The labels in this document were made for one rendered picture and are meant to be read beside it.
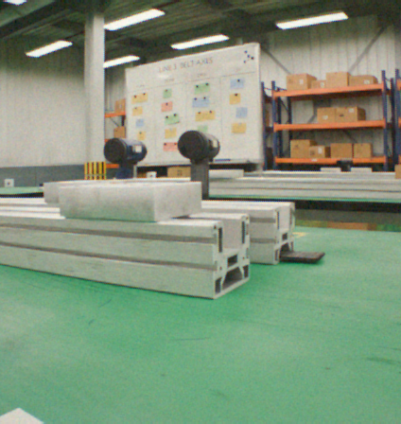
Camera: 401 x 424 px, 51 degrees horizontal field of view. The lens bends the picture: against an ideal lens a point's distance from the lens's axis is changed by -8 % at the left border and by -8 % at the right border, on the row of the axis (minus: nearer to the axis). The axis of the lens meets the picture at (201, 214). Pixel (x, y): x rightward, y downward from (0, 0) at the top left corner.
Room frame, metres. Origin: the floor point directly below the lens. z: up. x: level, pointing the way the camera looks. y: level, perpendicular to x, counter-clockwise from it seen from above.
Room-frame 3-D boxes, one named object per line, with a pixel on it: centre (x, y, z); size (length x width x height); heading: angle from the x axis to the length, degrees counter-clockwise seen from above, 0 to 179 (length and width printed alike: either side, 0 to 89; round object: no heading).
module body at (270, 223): (0.89, 0.22, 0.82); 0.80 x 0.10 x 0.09; 61
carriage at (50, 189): (0.89, 0.22, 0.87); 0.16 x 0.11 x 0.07; 61
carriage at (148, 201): (0.60, 0.10, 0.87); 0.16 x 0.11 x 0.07; 61
